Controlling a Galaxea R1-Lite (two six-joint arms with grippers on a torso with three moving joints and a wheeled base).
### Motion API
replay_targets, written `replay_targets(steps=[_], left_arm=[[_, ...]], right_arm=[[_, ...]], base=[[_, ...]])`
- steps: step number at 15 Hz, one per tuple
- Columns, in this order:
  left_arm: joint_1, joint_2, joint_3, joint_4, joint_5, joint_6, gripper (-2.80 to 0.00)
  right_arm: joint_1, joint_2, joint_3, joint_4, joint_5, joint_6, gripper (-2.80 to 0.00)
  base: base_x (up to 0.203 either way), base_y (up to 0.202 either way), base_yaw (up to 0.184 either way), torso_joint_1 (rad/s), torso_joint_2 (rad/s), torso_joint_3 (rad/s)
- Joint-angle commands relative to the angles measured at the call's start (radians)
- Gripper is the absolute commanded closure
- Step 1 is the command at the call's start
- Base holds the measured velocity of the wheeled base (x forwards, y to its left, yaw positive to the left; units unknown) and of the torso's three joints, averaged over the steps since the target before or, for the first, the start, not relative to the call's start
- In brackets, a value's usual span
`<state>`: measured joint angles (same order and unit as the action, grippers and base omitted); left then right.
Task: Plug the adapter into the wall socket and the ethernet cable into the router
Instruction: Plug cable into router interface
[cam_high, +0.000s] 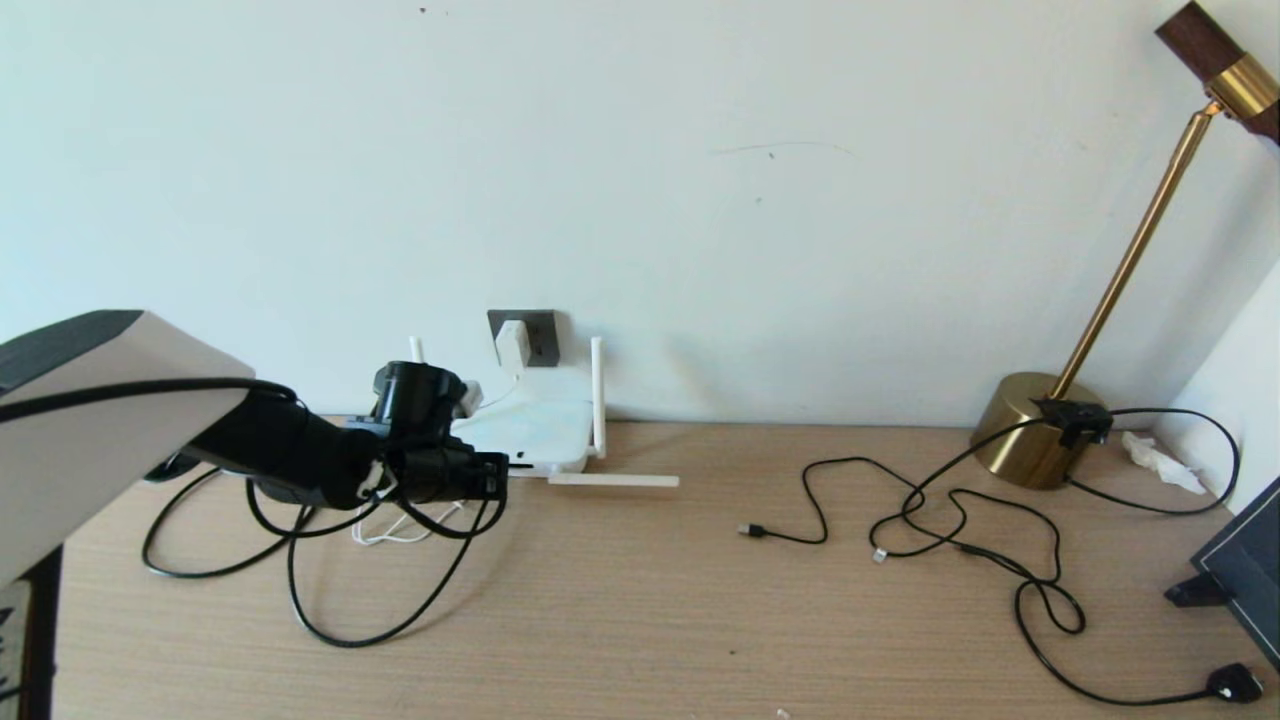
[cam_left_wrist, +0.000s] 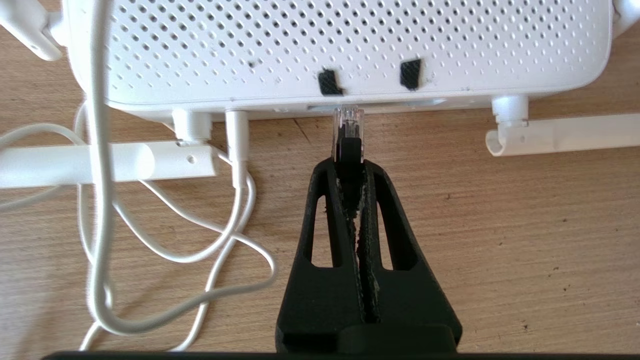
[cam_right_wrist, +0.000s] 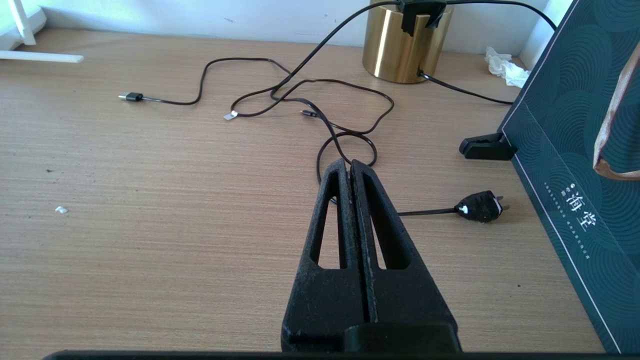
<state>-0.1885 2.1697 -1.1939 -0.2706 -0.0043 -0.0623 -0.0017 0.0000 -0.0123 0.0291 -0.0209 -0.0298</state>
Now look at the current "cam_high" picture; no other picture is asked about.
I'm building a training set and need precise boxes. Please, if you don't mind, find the thin white power cable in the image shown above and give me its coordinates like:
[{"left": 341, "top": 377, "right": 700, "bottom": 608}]
[{"left": 352, "top": 368, "right": 523, "bottom": 547}]

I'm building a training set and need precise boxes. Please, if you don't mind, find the black network cable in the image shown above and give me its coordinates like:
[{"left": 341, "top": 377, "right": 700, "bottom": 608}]
[{"left": 142, "top": 462, "right": 506, "bottom": 649}]

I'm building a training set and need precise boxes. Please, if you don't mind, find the white router with antennas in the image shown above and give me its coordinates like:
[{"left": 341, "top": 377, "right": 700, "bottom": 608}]
[{"left": 408, "top": 337, "right": 681, "bottom": 489}]

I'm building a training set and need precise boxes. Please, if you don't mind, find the gold desk lamp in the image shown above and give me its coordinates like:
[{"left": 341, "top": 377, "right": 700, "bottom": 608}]
[{"left": 968, "top": 0, "right": 1280, "bottom": 491}]

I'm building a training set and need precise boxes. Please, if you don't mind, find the black clip on lamp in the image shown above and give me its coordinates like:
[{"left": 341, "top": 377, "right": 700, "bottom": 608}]
[{"left": 1028, "top": 398, "right": 1113, "bottom": 449}]

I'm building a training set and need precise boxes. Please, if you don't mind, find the crumpled white tissue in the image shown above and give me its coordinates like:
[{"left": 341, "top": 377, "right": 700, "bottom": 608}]
[{"left": 1120, "top": 432, "right": 1206, "bottom": 497}]

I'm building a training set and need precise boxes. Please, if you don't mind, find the black clip stand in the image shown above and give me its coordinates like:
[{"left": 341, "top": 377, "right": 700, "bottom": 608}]
[{"left": 1165, "top": 575, "right": 1231, "bottom": 608}]

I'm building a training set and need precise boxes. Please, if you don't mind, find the grey wall socket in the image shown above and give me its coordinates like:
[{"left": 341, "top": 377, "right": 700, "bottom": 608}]
[{"left": 487, "top": 309, "right": 559, "bottom": 368}]

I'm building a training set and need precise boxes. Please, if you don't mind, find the black USB cable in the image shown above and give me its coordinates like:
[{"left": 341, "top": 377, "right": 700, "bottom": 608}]
[{"left": 738, "top": 458, "right": 926, "bottom": 546}]

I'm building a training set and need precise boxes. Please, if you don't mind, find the black cable with white connector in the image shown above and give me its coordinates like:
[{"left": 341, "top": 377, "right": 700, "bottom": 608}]
[{"left": 868, "top": 488, "right": 1061, "bottom": 586}]

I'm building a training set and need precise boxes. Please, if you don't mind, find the black lamp power cord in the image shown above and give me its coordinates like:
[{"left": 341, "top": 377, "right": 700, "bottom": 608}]
[{"left": 870, "top": 408, "right": 1263, "bottom": 707}]

